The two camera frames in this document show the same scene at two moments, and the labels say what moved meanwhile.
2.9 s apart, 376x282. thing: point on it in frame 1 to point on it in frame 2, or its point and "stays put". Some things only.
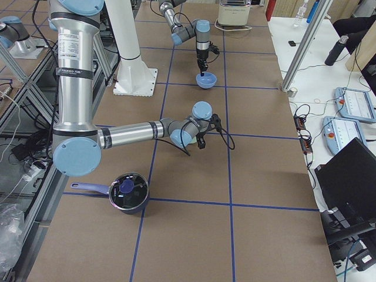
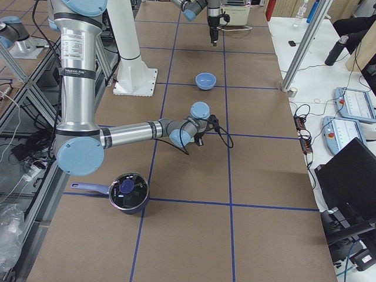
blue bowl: x=208 y=80 stays put
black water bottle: x=336 y=50 stays put
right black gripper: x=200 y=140 stays put
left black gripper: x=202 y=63 to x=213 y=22
